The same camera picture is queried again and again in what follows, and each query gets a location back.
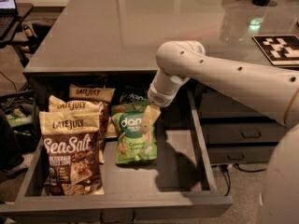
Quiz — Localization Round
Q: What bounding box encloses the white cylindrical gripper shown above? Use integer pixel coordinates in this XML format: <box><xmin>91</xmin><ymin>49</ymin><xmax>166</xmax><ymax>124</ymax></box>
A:
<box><xmin>140</xmin><ymin>69</ymin><xmax>190</xmax><ymax>133</ymax></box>

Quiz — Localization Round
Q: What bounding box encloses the green rice chip bag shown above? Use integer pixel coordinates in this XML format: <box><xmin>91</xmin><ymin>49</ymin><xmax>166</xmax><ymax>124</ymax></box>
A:
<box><xmin>111</xmin><ymin>102</ymin><xmax>157</xmax><ymax>165</ymax></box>
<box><xmin>120</xmin><ymin>87</ymin><xmax>149</xmax><ymax>104</ymax></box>

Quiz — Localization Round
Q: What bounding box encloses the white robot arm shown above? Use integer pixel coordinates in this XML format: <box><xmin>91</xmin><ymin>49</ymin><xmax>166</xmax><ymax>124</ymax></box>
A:
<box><xmin>148</xmin><ymin>40</ymin><xmax>299</xmax><ymax>224</ymax></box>

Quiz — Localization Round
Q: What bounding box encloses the rear Late July chip bag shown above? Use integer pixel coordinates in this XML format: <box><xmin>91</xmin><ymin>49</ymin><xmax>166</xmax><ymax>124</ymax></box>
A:
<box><xmin>68</xmin><ymin>83</ymin><xmax>119</xmax><ymax>139</ymax></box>

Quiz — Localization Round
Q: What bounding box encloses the late july chip bag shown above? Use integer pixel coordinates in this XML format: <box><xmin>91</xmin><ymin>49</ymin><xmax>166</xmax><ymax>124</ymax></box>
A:
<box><xmin>68</xmin><ymin>83</ymin><xmax>119</xmax><ymax>139</ymax></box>
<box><xmin>49</xmin><ymin>95</ymin><xmax>109</xmax><ymax>163</ymax></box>

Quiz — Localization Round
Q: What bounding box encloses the upper right closed drawer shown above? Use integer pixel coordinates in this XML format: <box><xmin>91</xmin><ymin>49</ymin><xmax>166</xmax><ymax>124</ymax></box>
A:
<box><xmin>199</xmin><ymin>91</ymin><xmax>262</xmax><ymax>119</ymax></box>

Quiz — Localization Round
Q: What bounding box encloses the closed drawer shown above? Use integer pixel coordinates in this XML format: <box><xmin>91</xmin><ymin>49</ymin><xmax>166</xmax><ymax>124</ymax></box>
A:
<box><xmin>207</xmin><ymin>146</ymin><xmax>274</xmax><ymax>164</ymax></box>
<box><xmin>202</xmin><ymin>123</ymin><xmax>288</xmax><ymax>145</ymax></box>
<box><xmin>199</xmin><ymin>91</ymin><xmax>262</xmax><ymax>119</ymax></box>

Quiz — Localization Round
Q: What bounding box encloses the middle right closed drawer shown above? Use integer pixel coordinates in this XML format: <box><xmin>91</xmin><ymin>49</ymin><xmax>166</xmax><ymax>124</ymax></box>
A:
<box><xmin>202</xmin><ymin>123</ymin><xmax>288</xmax><ymax>145</ymax></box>

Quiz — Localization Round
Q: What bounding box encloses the open grey top drawer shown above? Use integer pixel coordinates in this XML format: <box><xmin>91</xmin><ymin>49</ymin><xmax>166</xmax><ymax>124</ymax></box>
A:
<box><xmin>1</xmin><ymin>90</ymin><xmax>233</xmax><ymax>224</ymax></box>

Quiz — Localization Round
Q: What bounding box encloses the lower right closed drawer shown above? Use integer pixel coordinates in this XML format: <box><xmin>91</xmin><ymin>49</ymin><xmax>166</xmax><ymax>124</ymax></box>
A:
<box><xmin>207</xmin><ymin>146</ymin><xmax>274</xmax><ymax>164</ymax></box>

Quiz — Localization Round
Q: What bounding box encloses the front brown Sea Salt bag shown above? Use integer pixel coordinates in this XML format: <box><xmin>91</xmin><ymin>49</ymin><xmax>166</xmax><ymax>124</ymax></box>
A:
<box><xmin>39</xmin><ymin>109</ymin><xmax>104</xmax><ymax>195</ymax></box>

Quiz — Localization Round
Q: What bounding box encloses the middle Late July chip bag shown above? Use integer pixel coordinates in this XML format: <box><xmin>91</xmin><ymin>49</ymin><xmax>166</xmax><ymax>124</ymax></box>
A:
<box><xmin>49</xmin><ymin>95</ymin><xmax>109</xmax><ymax>163</ymax></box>

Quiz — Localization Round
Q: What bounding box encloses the green bag in crate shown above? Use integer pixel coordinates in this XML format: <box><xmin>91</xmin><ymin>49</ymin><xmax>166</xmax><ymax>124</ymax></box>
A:
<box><xmin>7</xmin><ymin>108</ymin><xmax>32</xmax><ymax>127</ymax></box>

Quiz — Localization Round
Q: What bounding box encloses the black crate with snacks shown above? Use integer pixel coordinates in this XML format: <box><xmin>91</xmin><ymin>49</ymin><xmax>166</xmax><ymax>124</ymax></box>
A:
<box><xmin>0</xmin><ymin>90</ymin><xmax>40</xmax><ymax>152</ymax></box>

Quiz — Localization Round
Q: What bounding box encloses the black white fiducial marker board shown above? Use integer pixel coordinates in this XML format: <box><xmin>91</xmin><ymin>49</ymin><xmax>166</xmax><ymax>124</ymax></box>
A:
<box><xmin>252</xmin><ymin>35</ymin><xmax>299</xmax><ymax>66</ymax></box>

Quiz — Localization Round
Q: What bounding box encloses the dark side table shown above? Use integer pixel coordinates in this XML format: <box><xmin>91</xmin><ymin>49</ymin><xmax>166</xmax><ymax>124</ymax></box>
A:
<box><xmin>0</xmin><ymin>3</ymin><xmax>34</xmax><ymax>67</ymax></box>

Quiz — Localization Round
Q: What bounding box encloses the laptop computer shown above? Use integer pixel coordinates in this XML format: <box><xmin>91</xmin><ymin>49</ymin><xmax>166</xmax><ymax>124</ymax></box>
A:
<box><xmin>0</xmin><ymin>0</ymin><xmax>18</xmax><ymax>39</ymax></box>

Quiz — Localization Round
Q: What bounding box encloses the black floor cable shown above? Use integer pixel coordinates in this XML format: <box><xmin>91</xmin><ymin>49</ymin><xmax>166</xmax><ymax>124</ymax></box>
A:
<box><xmin>218</xmin><ymin>161</ymin><xmax>269</xmax><ymax>197</ymax></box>

